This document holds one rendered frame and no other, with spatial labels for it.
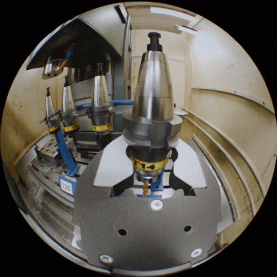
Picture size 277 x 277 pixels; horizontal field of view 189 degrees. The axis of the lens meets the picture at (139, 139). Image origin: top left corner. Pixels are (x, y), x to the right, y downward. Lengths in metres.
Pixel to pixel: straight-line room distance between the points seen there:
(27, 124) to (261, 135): 2.04
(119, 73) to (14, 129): 1.48
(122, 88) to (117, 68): 0.21
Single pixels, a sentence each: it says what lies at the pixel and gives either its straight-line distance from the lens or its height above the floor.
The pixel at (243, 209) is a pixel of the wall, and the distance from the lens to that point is 0.59.
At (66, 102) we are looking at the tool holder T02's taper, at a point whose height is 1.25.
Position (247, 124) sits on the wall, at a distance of 0.54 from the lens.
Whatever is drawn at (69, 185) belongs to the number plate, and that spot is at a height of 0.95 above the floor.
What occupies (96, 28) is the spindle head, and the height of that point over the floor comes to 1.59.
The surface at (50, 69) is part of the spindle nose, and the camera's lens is 0.59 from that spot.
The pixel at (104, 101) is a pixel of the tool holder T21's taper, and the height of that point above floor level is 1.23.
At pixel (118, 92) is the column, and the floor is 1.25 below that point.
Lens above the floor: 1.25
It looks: 29 degrees down
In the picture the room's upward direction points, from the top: 1 degrees clockwise
